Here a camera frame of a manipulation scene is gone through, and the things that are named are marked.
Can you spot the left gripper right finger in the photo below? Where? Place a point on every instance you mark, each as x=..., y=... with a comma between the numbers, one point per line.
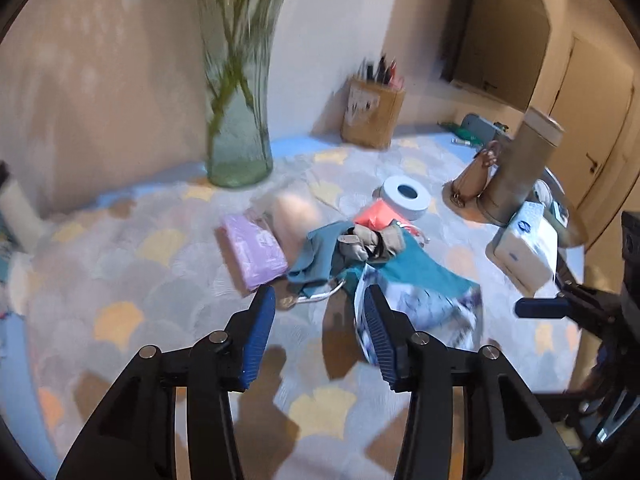
x=507, y=433

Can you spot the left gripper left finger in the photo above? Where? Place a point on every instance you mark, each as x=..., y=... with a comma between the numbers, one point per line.
x=131, y=433

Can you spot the blue white patterned cloth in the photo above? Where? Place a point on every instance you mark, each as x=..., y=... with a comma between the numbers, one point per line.
x=451, y=317

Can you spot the pink purple cloth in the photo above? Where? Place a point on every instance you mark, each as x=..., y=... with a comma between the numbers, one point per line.
x=256, y=250

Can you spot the brown beige plush item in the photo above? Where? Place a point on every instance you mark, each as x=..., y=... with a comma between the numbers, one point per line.
x=363, y=244

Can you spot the slate blue cloth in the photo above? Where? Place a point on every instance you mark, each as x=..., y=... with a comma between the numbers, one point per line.
x=319, y=261

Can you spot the orange red cloth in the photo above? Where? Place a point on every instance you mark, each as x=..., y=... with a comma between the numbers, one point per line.
x=380, y=215

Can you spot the teal cloth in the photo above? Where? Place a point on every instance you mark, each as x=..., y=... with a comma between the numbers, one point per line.
x=411, y=278

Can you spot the white tissue pack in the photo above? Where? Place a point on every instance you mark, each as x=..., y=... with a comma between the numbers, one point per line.
x=527, y=248

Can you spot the woven basket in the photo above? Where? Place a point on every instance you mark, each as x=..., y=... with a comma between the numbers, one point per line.
x=563, y=216

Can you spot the patterned scallop tablecloth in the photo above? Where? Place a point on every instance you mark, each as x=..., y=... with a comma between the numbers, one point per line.
x=154, y=268

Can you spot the tall beige thermos bottle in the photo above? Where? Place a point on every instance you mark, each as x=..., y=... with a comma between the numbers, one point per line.
x=528, y=154

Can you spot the small tan handbag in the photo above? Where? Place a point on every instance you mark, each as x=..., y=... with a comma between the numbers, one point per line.
x=471, y=182

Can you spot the white tape roll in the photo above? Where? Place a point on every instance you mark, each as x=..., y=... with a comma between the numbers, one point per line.
x=406, y=196

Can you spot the white desk lamp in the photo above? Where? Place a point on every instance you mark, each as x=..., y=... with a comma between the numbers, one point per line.
x=20, y=216

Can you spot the woven pen holder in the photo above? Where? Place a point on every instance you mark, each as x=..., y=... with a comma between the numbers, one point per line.
x=371, y=114

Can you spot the pens in holder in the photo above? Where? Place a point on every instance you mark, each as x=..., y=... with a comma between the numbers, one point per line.
x=382, y=72

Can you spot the green glass vase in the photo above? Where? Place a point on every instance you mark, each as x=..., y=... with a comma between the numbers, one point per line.
x=237, y=156

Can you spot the green flower bouquet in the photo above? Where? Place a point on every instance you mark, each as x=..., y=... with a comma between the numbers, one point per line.
x=237, y=39

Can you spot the black wall television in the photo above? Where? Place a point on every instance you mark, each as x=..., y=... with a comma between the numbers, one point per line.
x=496, y=48

